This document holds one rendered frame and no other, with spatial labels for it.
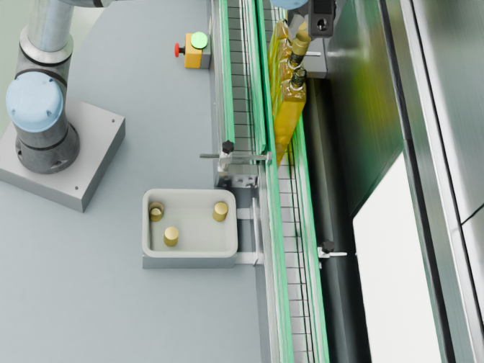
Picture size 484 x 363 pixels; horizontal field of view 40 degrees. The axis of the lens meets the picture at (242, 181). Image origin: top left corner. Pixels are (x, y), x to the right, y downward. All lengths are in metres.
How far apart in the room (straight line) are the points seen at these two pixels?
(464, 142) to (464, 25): 0.18
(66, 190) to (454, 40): 0.95
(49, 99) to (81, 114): 0.25
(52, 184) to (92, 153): 0.12
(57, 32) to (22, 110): 0.18
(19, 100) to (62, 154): 0.19
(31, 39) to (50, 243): 0.48
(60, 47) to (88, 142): 0.28
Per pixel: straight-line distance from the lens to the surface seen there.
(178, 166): 1.76
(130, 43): 1.98
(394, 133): 1.28
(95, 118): 1.73
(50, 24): 1.46
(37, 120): 1.50
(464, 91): 1.11
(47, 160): 1.63
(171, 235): 1.61
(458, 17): 1.15
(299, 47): 1.49
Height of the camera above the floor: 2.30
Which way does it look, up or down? 62 degrees down
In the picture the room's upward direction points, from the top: 18 degrees clockwise
